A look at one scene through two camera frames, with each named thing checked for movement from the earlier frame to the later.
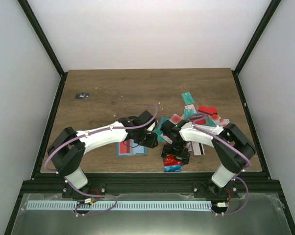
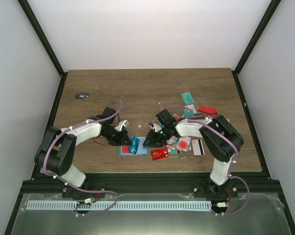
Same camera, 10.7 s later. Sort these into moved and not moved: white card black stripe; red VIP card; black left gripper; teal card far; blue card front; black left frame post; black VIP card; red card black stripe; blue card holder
Moved: red VIP card; blue card front; black left gripper
Not moved: black left frame post; black VIP card; white card black stripe; teal card far; red card black stripe; blue card holder
